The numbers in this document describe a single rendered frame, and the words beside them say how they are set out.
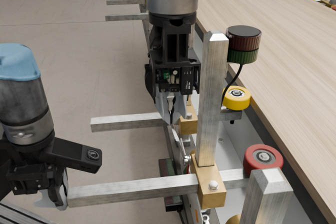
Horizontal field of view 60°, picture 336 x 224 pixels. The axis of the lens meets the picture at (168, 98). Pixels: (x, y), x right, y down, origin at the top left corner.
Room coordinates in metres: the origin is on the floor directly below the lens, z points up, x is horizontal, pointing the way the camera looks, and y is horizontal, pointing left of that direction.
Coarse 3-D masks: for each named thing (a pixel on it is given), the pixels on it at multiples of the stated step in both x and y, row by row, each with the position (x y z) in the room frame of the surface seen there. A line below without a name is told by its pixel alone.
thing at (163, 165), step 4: (160, 160) 0.63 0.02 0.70; (164, 160) 0.63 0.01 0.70; (160, 164) 0.62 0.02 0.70; (164, 164) 0.62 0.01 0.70; (160, 168) 0.60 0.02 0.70; (164, 168) 0.60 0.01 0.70; (164, 172) 0.58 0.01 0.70; (164, 176) 0.57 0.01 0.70; (168, 196) 0.50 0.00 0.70; (168, 200) 0.49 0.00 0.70
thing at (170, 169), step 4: (168, 160) 0.63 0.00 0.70; (168, 164) 0.62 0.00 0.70; (172, 164) 0.62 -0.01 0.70; (168, 168) 0.60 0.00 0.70; (172, 168) 0.60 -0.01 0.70; (168, 172) 0.58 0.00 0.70; (172, 172) 0.58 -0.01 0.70; (172, 196) 0.50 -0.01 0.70; (176, 196) 0.50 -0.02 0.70; (176, 200) 0.49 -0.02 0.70
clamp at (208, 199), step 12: (192, 156) 0.48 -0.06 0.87; (192, 168) 0.47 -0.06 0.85; (204, 168) 0.44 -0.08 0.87; (216, 168) 0.44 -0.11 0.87; (204, 180) 0.41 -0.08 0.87; (216, 180) 0.41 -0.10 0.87; (204, 192) 0.38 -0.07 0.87; (216, 192) 0.38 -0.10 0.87; (204, 204) 0.38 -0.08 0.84; (216, 204) 0.38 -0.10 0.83
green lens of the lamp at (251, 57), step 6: (228, 48) 0.46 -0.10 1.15; (258, 48) 0.46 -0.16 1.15; (228, 54) 0.46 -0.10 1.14; (234, 54) 0.45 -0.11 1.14; (240, 54) 0.45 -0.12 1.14; (246, 54) 0.45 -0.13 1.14; (252, 54) 0.45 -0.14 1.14; (228, 60) 0.46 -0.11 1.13; (234, 60) 0.45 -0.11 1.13; (240, 60) 0.45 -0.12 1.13; (246, 60) 0.45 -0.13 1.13; (252, 60) 0.45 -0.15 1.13
